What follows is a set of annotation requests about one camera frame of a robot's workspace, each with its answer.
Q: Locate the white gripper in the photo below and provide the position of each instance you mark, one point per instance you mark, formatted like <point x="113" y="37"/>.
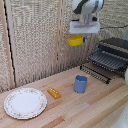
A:
<point x="85" y="28"/>

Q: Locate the yellow bowl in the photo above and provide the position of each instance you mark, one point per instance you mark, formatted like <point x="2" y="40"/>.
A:
<point x="75" y="41"/>

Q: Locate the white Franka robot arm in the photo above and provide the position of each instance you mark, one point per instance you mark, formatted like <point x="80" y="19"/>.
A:
<point x="87" y="7"/>

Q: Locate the orange rectangular block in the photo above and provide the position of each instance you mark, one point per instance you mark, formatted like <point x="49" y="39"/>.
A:
<point x="54" y="93"/>

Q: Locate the white floral rim plate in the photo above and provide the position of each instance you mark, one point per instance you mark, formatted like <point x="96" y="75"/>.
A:
<point x="25" y="103"/>

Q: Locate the thick wooden post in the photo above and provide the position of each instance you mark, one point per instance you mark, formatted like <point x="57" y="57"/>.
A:
<point x="7" y="43"/>

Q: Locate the blue cup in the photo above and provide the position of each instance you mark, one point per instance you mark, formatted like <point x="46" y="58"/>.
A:
<point x="80" y="84"/>

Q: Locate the ridged metal drainer tray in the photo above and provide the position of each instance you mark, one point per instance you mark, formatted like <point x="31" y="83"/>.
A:
<point x="107" y="60"/>

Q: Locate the white rounded object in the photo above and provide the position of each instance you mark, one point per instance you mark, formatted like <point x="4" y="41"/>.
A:
<point x="126" y="75"/>

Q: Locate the thin wooden post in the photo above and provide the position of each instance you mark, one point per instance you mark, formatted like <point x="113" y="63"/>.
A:
<point x="60" y="33"/>

